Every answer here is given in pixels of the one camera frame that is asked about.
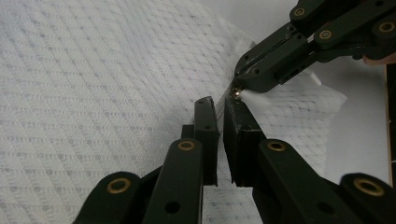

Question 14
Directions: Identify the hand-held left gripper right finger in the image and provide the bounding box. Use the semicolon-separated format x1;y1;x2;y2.
222;94;365;224

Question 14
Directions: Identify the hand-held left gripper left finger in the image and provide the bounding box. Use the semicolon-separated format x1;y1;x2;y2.
141;96;219;224

